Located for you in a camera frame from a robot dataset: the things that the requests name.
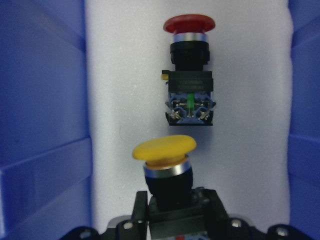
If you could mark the blue bin left side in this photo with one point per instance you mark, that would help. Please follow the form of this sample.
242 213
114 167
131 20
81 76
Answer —
46 148

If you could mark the white foam pad left bin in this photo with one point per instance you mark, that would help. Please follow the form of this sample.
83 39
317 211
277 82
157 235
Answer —
243 156

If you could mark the yellow push button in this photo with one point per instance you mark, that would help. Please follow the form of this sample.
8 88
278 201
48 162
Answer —
176 210

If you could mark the red push button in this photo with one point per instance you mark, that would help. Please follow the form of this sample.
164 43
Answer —
190 87

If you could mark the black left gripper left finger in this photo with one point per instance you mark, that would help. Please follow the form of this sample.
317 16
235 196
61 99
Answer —
125 227

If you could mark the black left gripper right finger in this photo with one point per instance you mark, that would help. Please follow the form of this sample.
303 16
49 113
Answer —
219 225

